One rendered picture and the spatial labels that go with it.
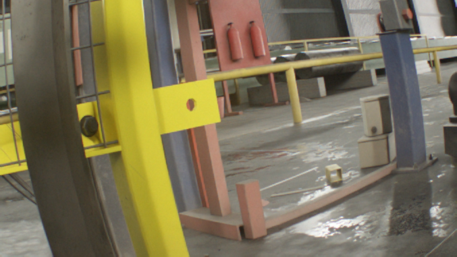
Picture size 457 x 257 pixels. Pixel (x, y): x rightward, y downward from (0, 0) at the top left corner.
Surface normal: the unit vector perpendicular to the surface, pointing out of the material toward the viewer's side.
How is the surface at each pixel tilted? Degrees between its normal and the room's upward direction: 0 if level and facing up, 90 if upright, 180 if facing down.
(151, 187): 90
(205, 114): 90
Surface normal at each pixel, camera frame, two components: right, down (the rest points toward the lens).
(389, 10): -0.80, 0.17
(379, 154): -0.47, 0.12
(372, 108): -0.08, 0.07
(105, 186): 0.57, -0.06
